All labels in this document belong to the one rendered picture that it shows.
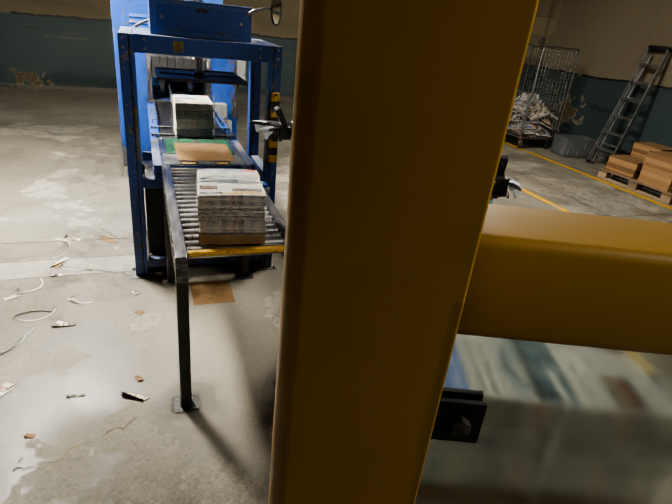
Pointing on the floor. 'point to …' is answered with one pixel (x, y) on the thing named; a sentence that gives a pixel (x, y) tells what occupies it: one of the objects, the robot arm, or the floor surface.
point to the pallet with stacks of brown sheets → (643, 169)
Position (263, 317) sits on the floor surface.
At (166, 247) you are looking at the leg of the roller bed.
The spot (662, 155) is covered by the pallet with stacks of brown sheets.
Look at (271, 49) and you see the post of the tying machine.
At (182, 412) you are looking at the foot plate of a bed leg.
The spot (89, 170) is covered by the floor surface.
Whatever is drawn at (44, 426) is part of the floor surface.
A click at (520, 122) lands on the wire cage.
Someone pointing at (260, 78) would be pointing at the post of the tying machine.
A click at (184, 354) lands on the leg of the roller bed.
